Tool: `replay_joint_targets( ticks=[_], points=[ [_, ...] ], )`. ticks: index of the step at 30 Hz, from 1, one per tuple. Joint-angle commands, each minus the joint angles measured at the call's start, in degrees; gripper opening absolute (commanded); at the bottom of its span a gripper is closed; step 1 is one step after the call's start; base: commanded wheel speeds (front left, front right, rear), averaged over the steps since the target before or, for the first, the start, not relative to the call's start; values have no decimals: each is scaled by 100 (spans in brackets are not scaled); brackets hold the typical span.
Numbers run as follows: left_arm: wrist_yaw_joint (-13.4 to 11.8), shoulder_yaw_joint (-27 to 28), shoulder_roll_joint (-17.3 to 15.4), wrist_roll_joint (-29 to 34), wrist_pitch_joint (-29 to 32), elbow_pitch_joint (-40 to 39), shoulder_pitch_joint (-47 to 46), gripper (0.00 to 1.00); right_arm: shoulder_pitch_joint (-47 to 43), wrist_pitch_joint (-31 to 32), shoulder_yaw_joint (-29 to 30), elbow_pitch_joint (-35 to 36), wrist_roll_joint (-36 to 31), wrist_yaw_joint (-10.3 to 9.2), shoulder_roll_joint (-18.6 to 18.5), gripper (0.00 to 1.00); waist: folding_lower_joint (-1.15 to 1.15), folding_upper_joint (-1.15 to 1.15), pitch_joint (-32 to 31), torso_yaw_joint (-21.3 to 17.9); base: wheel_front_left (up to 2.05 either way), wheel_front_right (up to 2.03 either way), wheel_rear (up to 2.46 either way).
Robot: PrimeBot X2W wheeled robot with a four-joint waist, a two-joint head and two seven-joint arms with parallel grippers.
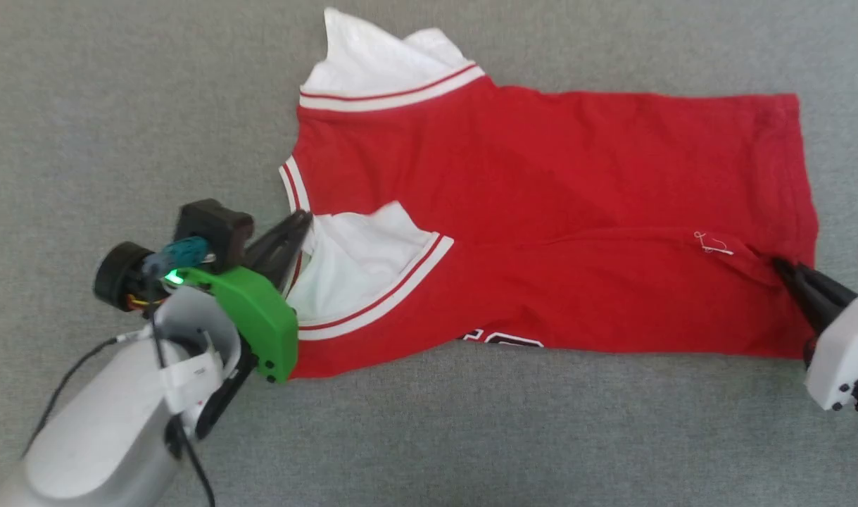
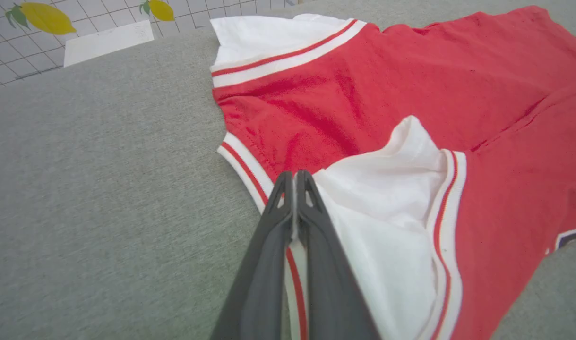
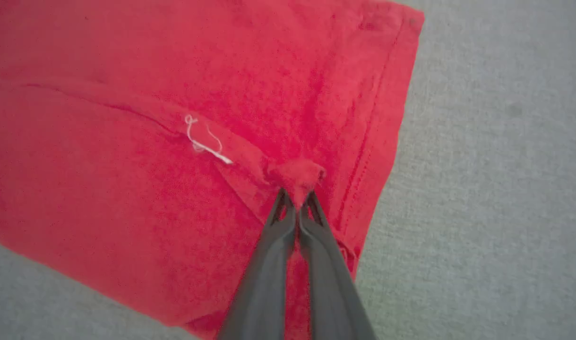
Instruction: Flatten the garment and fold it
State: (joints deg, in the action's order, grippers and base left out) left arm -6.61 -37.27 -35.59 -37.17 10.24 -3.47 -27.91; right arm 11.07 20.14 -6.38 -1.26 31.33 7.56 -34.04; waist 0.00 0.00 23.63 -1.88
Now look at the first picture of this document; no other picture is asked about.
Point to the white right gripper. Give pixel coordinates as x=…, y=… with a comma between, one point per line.
x=840, y=359

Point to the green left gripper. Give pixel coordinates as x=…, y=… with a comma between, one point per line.
x=260, y=317

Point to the red and white jersey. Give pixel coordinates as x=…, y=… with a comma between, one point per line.
x=541, y=211

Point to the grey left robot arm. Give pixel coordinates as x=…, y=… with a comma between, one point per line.
x=112, y=415

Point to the black round wrist knob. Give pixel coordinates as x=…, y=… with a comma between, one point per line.
x=119, y=278

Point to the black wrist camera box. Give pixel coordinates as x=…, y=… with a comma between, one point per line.
x=214, y=229

